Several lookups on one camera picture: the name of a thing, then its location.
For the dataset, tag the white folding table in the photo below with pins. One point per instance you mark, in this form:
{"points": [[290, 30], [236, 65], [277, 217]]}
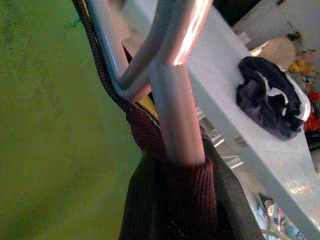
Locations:
{"points": [[215, 75]]}

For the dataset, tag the yellow-green shirt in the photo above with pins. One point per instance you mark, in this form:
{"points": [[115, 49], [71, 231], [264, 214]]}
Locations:
{"points": [[50, 125]]}

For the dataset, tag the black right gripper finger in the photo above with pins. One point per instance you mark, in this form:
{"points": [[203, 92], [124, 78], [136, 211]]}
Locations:
{"points": [[232, 200]]}

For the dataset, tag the pale lilac plastic hanger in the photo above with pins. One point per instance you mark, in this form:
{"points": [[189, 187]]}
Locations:
{"points": [[175, 112]]}

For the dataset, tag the colourful baby bouncer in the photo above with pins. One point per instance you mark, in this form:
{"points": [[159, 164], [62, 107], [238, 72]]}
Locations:
{"points": [[275, 217]]}

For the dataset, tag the black garment with white trim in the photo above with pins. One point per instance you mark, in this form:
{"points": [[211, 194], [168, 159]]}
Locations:
{"points": [[262, 100]]}

